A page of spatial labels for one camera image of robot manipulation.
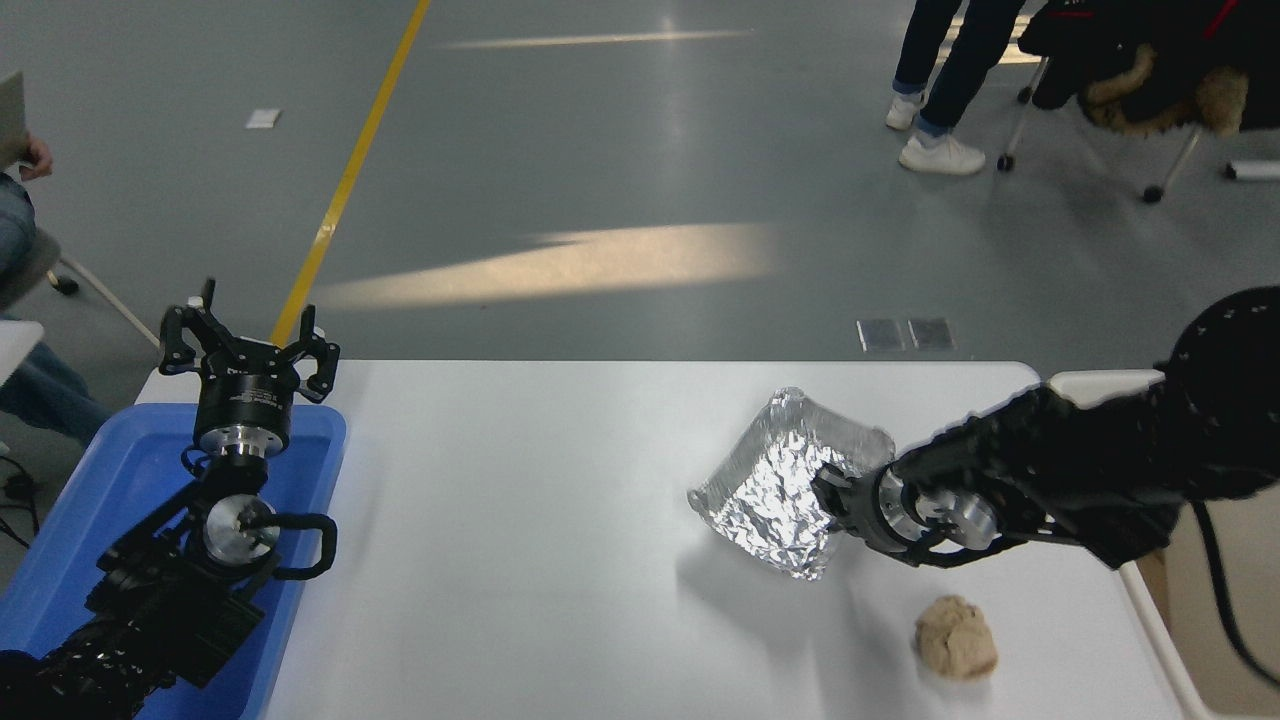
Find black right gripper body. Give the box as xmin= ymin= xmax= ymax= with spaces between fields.
xmin=836 ymin=465 xmax=893 ymax=554

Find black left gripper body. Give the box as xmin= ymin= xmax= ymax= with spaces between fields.
xmin=193 ymin=348 xmax=301 ymax=435

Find foil tray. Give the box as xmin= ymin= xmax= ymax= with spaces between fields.
xmin=687 ymin=386 xmax=897 ymax=582

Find beige board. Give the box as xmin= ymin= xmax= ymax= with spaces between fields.
xmin=0 ymin=70 xmax=28 ymax=168

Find person's hand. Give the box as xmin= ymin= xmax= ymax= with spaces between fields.
xmin=17 ymin=132 xmax=54 ymax=182

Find blue plastic tray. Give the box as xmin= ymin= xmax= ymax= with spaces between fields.
xmin=0 ymin=402 xmax=348 ymax=720

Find crumpled tan paper ball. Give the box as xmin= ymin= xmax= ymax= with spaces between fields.
xmin=914 ymin=594 xmax=1000 ymax=683

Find grey wheeled chair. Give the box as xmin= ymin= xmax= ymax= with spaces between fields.
xmin=0 ymin=227 xmax=163 ymax=353

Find white side table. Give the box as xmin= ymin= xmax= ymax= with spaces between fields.
xmin=0 ymin=320 xmax=47 ymax=389

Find person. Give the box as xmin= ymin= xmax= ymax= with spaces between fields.
xmin=884 ymin=0 xmax=1031 ymax=178
xmin=0 ymin=168 xmax=114 ymax=447

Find large pale bin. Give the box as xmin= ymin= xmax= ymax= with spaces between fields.
xmin=1044 ymin=367 xmax=1280 ymax=720

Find white-legged wheeled chair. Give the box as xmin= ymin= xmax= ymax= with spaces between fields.
xmin=996 ymin=54 xmax=1203 ymax=206

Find black fur-trimmed jacket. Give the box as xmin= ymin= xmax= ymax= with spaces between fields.
xmin=1017 ymin=0 xmax=1280 ymax=138

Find black floor cables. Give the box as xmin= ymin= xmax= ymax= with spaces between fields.
xmin=0 ymin=454 xmax=43 ymax=549

